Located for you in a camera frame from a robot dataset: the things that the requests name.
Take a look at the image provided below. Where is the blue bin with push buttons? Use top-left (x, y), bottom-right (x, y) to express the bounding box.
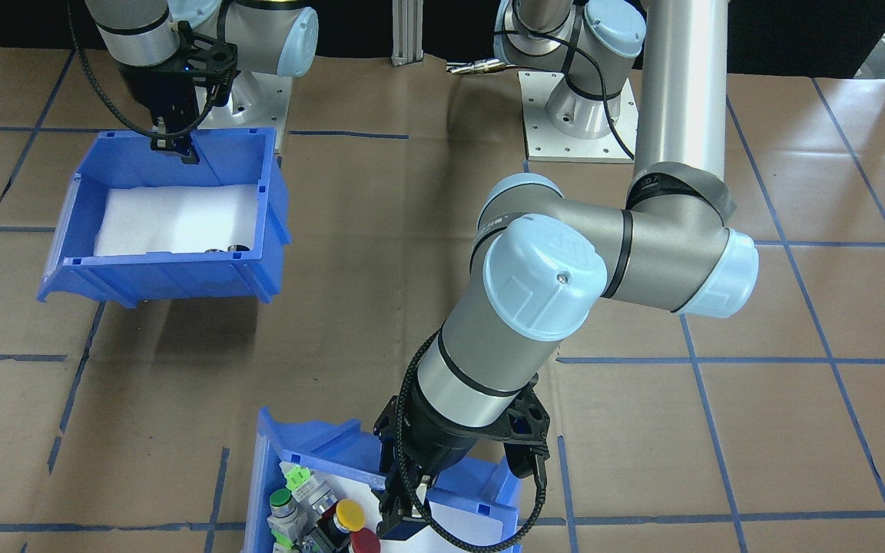
top-left (241, 407), bottom-right (525, 553)

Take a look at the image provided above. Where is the blue bin with capacitors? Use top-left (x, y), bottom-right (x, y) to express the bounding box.
top-left (37, 127), bottom-right (292, 308)

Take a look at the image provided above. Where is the red mushroom push button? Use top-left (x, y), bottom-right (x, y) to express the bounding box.
top-left (312, 511), bottom-right (382, 553)

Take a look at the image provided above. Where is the yellow push button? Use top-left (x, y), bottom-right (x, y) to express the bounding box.
top-left (310, 480), bottom-right (367, 532)

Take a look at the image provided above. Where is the green push button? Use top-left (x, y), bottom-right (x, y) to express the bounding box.
top-left (268, 488), bottom-right (311, 550)

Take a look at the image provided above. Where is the white foam under capacitors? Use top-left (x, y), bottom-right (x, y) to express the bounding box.
top-left (93, 184), bottom-right (259, 257)

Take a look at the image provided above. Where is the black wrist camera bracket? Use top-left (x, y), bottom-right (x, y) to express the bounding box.
top-left (177, 23), bottom-right (240, 108)
top-left (372, 375), bottom-right (552, 481)

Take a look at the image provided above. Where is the braided black arm cable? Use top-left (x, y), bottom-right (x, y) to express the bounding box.
top-left (396, 330), bottom-right (549, 553)
top-left (66, 0), bottom-right (205, 143)

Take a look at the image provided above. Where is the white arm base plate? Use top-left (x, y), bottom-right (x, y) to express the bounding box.
top-left (518, 71), bottom-right (637, 164)
top-left (197, 73), bottom-right (293, 153)

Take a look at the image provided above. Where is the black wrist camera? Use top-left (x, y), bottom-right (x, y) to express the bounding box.
top-left (507, 445), bottom-right (549, 480)

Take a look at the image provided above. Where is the white switch block green tab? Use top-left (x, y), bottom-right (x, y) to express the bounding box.
top-left (280, 461), bottom-right (317, 496)

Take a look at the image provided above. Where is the aluminium profile post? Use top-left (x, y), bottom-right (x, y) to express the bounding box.
top-left (391, 0), bottom-right (424, 66)

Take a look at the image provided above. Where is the smooth black arm base cable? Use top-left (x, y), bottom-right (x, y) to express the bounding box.
top-left (494, 29), bottom-right (637, 160)

